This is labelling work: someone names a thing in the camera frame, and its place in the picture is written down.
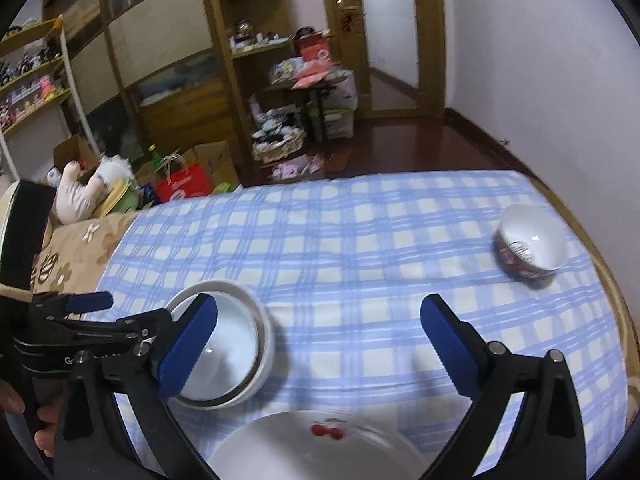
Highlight orange gift bag white symbol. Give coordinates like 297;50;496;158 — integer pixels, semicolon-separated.
299;35;335;63

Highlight wooden door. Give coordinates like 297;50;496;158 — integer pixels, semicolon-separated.
320;0;448;121

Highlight white tube frame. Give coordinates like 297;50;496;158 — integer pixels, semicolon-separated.
59;27;98;153

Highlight pale printed bag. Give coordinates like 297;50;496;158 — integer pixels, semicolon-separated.
325;72;358;111

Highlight group of small cosmetic bottles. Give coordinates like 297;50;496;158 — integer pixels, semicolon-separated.
227;20;293;53

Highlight wooden display shelf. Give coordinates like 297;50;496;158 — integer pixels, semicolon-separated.
0;15;71;136

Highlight striped plush toy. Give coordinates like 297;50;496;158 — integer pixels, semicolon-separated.
252;107;301;141

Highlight yellow green cushion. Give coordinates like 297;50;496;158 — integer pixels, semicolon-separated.
95;180;141;218

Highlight wooden corner shelf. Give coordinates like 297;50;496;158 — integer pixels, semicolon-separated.
202;0;301;171

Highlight pink white plush toy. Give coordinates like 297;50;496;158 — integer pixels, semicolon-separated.
47;152;136;226

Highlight blue plaid cloth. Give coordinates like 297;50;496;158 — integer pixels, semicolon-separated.
97;170;628;480

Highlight person's left hand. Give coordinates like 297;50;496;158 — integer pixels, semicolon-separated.
0;379;66;457

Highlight wooden wardrobe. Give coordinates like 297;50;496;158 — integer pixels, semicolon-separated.
42;0;226;171

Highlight small black side table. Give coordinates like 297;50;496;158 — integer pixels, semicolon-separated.
265;80;346;143

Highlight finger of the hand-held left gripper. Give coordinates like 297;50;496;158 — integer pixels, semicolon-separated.
65;307;173;348
30;290;113;321

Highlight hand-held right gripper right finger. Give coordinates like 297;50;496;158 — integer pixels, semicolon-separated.
419;294;587;480

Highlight brown flower blanket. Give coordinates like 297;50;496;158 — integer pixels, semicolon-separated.
30;210;138;321

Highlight collection of small figurines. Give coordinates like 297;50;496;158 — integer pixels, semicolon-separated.
0;47;56;126

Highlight pink plastic packets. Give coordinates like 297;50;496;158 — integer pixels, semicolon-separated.
292;62;336;91

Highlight clear plastic storage box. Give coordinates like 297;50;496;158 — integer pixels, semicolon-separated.
320;105;356;140

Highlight cardboard box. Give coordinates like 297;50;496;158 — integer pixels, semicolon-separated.
180;141;241;193
52;135;101;171

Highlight red paper bag white handles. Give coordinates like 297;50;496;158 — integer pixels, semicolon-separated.
156;152;211;205

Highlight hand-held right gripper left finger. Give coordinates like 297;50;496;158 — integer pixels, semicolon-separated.
52;292;218;480

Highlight small white cherry plate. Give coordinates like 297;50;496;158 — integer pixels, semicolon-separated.
165;280;277;411

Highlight red patterned bowl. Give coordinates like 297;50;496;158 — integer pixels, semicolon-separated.
495;203;569;287

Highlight wicker basket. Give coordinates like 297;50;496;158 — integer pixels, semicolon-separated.
251;130;307;163

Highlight large white cherry plate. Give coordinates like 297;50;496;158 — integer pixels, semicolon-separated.
205;410;431;480

